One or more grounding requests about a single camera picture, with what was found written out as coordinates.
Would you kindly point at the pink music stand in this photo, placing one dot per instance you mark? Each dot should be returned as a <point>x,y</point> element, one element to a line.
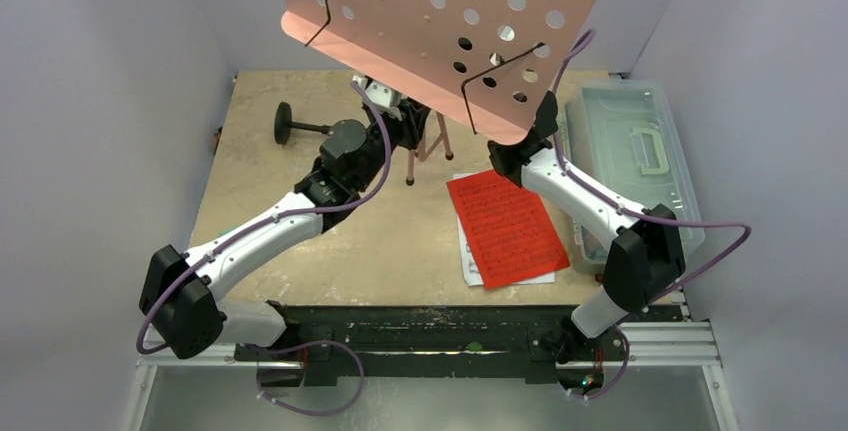
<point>486,64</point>

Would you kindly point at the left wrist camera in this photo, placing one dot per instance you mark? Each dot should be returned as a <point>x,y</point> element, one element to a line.
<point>386,99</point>

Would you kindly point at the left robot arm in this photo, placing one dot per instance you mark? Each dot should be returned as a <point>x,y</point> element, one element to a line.
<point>183,296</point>

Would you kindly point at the red sheet music page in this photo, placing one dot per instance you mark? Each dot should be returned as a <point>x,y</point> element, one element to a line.
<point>507,229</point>

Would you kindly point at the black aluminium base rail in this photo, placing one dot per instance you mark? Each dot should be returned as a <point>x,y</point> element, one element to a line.
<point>532,343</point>

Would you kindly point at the clear plastic storage box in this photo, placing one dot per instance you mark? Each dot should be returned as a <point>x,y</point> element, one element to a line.
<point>622,133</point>

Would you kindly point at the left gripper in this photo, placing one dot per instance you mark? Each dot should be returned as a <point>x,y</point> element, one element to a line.
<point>410,127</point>

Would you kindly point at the black microphone desk stand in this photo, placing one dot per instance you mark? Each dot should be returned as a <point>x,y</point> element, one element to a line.
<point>284,125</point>

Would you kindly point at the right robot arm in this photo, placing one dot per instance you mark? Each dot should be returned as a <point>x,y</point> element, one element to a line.
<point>644,248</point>

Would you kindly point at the white sheet music page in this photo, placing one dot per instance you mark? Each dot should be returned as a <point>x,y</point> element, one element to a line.
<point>470,262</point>

